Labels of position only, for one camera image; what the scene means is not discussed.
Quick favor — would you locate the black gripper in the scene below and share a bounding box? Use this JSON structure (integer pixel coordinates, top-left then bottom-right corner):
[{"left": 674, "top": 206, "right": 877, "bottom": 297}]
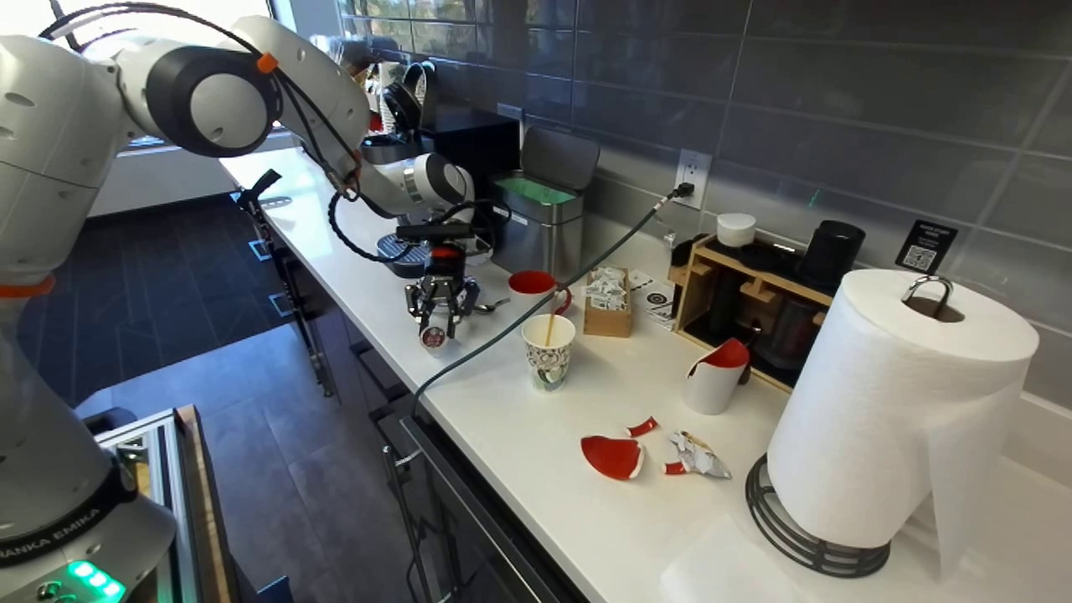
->
[{"left": 400, "top": 228, "right": 485, "bottom": 346}]

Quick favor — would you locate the red bowl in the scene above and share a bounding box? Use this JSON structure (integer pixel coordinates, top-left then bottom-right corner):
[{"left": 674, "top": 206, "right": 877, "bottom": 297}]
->
[{"left": 504, "top": 266, "right": 562, "bottom": 297}]

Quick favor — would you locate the wooden pod organizer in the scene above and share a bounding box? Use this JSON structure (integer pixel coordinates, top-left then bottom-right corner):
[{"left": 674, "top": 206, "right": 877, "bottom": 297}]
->
[{"left": 668, "top": 232, "right": 836, "bottom": 391}]

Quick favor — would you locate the patterned paper cup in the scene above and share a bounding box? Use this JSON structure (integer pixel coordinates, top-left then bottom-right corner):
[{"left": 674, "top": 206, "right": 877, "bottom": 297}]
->
[{"left": 518, "top": 312, "right": 584, "bottom": 395}]

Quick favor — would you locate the stainless steel bin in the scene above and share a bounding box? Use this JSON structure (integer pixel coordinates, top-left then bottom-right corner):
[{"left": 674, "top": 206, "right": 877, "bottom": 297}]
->
[{"left": 485, "top": 122, "right": 603, "bottom": 280}]

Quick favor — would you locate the cardboard box of packets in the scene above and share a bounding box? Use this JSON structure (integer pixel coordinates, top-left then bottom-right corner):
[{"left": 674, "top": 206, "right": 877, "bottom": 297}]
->
[{"left": 578, "top": 261, "right": 655, "bottom": 342}]

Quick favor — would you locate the dark glass appliance door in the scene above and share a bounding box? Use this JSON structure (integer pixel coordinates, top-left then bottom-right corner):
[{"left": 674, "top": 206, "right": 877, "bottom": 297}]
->
[{"left": 373, "top": 407, "right": 585, "bottom": 603}]

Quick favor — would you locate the broken white red mug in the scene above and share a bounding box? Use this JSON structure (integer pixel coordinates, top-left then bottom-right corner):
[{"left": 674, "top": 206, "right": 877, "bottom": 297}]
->
[{"left": 680, "top": 335, "right": 753, "bottom": 420}]

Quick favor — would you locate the crumpled silver wrapper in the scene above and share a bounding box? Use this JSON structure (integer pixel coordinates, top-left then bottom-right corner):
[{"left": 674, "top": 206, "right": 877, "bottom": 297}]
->
[{"left": 664, "top": 428, "right": 737, "bottom": 486}]

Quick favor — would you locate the small white cup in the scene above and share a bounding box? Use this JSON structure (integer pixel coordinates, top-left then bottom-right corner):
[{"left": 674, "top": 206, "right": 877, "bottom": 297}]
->
[{"left": 713, "top": 209, "right": 761, "bottom": 251}]

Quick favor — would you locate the black cylindrical cup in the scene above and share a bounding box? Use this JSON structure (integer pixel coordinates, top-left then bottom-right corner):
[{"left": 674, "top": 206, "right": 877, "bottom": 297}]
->
[{"left": 801, "top": 219, "right": 869, "bottom": 297}]

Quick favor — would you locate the white paper towel roll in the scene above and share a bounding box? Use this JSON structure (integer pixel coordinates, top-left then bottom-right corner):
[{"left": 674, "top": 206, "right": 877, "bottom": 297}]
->
[{"left": 763, "top": 266, "right": 1046, "bottom": 585}]

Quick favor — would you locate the black QR code sign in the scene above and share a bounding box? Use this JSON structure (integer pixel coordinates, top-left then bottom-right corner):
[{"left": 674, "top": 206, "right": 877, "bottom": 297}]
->
[{"left": 890, "top": 213, "right": 961, "bottom": 277}]

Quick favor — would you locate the black power cable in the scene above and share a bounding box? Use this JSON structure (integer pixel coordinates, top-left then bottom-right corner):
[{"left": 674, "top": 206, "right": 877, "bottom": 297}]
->
[{"left": 411, "top": 180, "right": 700, "bottom": 401}]

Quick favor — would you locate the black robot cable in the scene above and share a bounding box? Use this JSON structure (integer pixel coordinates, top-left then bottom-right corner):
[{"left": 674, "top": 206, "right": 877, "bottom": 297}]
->
[{"left": 39, "top": 0, "right": 480, "bottom": 268}]

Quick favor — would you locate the white wall outlet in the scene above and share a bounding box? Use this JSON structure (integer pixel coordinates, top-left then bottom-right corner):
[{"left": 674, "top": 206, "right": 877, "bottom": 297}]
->
[{"left": 668, "top": 143, "right": 715, "bottom": 213}]

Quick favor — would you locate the aluminium frame cart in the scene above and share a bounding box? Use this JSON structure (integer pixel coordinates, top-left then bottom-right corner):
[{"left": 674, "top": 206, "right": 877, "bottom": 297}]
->
[{"left": 90, "top": 401, "right": 241, "bottom": 603}]

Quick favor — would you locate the black wire towel holder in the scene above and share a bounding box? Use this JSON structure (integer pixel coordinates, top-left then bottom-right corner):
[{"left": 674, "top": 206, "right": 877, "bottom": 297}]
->
[{"left": 741, "top": 273, "right": 961, "bottom": 584}]

